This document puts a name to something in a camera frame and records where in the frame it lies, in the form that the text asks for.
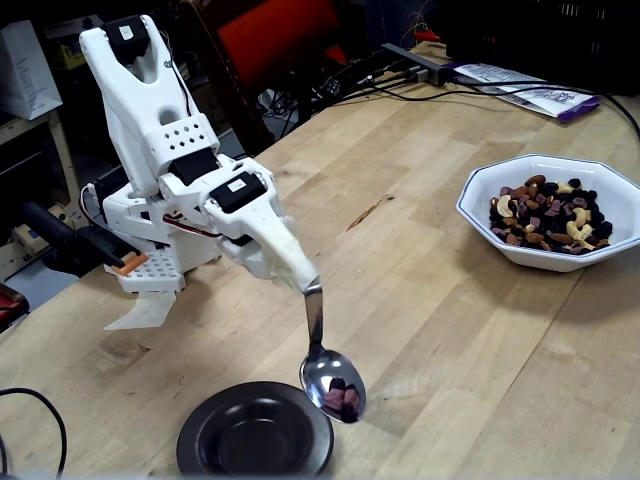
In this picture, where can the metal spoon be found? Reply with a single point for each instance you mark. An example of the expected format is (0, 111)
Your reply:
(325, 365)

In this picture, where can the beige masking tape wrap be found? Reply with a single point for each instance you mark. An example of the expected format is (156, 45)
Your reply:
(302, 272)

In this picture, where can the red alligator clip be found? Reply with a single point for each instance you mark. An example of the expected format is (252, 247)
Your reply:
(429, 34)

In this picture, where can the red chair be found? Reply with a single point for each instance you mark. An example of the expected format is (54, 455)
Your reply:
(280, 35)

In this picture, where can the purple dried fruit pieces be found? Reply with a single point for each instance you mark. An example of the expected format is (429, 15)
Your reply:
(342, 397)

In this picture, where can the white paper bag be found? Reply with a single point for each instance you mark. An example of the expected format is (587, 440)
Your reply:
(25, 75)

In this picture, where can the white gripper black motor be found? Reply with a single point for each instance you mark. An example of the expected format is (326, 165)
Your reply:
(260, 227)

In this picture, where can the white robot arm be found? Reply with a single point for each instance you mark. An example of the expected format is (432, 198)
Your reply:
(130, 100)

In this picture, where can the dark brown plate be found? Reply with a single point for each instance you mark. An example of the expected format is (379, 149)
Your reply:
(250, 440)

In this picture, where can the paper leaflet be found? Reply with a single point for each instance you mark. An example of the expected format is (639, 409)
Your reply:
(560, 102)

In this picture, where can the white octagonal bowl blue rim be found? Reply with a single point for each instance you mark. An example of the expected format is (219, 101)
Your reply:
(540, 261)

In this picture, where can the yellow black box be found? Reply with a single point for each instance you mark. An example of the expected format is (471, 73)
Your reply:
(71, 57)

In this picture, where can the black clamp orange pad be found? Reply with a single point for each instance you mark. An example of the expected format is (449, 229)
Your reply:
(75, 240)

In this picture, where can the grey usb hub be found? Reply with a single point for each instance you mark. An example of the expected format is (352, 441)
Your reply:
(435, 72)

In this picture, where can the light wooden shelf frame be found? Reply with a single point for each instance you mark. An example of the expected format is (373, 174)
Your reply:
(62, 150)

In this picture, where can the small printed carton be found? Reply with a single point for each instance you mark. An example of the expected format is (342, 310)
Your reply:
(20, 255)

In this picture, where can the black plastic crate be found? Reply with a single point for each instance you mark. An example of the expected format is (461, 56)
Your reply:
(550, 40)

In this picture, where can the beige tape piece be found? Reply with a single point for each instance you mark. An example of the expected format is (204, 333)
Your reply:
(145, 312)

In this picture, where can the trail mix nuts and raisins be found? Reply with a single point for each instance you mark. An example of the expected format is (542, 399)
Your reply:
(550, 215)

